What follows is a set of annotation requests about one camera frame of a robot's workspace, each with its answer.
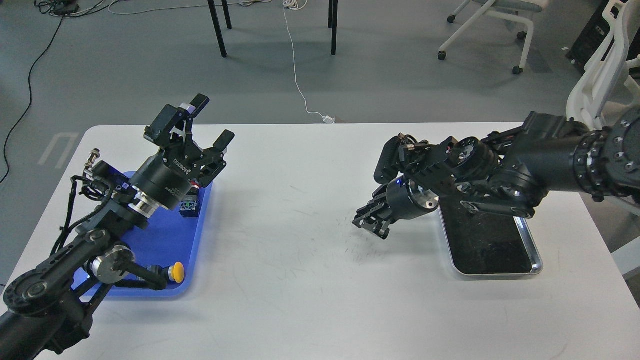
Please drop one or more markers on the blue plastic tray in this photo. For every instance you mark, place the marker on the blue plastic tray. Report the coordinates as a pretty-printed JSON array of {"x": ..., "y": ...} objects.
[{"x": 169, "y": 238}]

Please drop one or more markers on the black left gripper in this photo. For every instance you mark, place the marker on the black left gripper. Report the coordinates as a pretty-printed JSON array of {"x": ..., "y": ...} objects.
[{"x": 165, "y": 178}]

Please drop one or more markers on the red push button switch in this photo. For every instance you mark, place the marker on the red push button switch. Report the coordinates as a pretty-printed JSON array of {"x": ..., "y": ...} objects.
[{"x": 190, "y": 205}]

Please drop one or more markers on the black table leg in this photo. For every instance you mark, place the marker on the black table leg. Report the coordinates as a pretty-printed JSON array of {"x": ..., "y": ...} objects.
[
  {"x": 217, "y": 25},
  {"x": 332, "y": 24}
]

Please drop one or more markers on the silver metal tray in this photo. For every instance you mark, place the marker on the silver metal tray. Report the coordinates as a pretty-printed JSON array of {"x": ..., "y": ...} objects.
[{"x": 486, "y": 246}]

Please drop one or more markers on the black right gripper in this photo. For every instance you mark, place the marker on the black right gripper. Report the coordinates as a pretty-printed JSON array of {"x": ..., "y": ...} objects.
[{"x": 400, "y": 199}]

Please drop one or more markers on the yellow push button switch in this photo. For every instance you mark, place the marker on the yellow push button switch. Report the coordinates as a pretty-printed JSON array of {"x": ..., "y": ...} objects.
[{"x": 172, "y": 274}]

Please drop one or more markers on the black table leg right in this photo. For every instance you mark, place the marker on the black table leg right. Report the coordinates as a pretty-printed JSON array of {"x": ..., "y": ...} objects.
[{"x": 332, "y": 24}]

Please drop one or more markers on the white office chair right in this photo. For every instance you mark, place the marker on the white office chair right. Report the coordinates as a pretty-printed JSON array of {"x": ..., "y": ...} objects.
[{"x": 608, "y": 67}]

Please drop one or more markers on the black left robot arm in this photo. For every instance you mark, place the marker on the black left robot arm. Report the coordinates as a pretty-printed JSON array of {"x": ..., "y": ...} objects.
[{"x": 51, "y": 307}]

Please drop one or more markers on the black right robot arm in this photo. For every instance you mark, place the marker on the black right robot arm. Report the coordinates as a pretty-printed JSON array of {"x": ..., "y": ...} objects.
[{"x": 506, "y": 173}]

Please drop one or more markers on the black table leg left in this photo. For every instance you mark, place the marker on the black table leg left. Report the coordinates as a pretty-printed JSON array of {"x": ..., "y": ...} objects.
[{"x": 217, "y": 25}]

